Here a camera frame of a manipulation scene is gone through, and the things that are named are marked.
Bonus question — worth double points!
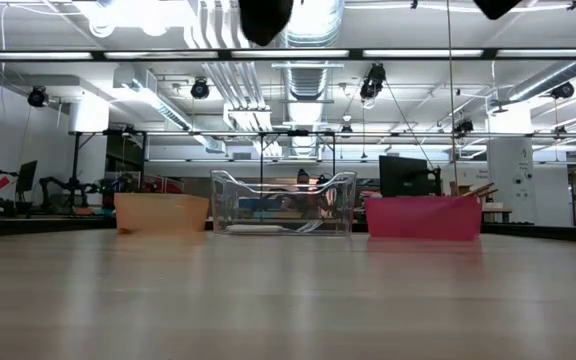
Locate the silver ventilation duct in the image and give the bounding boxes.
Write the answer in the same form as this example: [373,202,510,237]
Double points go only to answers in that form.
[281,0,345,157]

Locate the brown cardboard box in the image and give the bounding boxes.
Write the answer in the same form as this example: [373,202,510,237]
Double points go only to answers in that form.
[448,180,475,198]

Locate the black background rig frame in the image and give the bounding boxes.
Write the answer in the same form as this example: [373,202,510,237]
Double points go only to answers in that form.
[67,128,339,221]

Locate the white-handled silver fork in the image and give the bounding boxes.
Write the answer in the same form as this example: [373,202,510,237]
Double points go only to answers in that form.
[224,218,327,235]

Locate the orange plastic bin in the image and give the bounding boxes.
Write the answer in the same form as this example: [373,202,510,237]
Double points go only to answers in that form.
[113,192,211,236]

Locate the small black monitor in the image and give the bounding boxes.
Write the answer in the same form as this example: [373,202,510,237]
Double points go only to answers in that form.
[15,159,39,197]

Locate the red plastic bin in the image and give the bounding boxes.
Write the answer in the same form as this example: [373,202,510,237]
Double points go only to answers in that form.
[364,195,484,242]

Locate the person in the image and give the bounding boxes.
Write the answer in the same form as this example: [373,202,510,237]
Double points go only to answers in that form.
[280,168,337,216]

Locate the black hanging spotlight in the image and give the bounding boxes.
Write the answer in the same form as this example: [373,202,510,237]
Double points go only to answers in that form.
[454,117,475,137]
[26,85,50,109]
[359,63,388,102]
[189,77,211,101]
[549,80,576,101]

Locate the large black monitor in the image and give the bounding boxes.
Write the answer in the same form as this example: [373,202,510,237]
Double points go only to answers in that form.
[378,154,442,198]

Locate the white square pillar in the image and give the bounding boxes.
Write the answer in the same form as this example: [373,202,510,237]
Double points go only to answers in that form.
[486,105,535,225]

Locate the thin hanging cable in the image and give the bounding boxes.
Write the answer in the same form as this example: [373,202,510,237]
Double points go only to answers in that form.
[446,0,460,197]

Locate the clear plastic bin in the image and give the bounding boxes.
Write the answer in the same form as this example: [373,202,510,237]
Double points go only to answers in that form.
[210,169,359,237]

